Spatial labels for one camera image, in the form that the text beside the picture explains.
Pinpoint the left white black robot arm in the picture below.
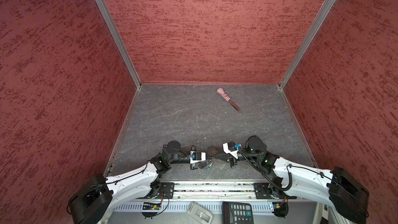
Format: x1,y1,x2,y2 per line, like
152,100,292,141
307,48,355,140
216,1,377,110
66,141,208,224

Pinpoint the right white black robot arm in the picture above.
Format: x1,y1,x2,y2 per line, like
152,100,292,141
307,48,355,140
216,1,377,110
215,135,370,224

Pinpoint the grey plastic device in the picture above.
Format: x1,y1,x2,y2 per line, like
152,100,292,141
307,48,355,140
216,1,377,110
187,202,214,224

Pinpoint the black calculator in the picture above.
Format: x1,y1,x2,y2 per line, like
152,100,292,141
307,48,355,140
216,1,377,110
222,202,254,224

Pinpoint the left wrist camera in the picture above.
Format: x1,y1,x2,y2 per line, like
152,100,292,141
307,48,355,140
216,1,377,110
189,145,207,164

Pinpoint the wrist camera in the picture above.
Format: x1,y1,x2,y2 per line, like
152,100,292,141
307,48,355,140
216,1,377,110
222,142,241,159
189,145,207,164

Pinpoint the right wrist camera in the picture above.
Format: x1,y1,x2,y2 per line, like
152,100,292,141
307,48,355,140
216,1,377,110
222,142,241,159

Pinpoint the aluminium front rail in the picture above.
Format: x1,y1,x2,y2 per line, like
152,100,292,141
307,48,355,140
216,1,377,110
88,179,340,202

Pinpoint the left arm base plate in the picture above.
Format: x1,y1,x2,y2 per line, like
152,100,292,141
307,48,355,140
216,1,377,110
146,181,175,199

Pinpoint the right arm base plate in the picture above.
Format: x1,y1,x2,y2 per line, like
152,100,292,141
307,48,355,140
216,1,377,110
254,183,297,200

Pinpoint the pink handled knife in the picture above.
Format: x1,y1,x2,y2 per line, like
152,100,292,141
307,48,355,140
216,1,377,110
217,88,240,112

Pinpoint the right aluminium corner post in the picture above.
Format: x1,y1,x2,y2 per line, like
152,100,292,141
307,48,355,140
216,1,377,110
279,0,336,91

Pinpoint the aluminium corner post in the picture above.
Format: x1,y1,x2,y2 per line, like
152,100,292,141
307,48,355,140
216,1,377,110
279,0,336,91
95,0,142,90

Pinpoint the left aluminium corner post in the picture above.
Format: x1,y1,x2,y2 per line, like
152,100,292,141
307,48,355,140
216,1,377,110
95,0,142,90

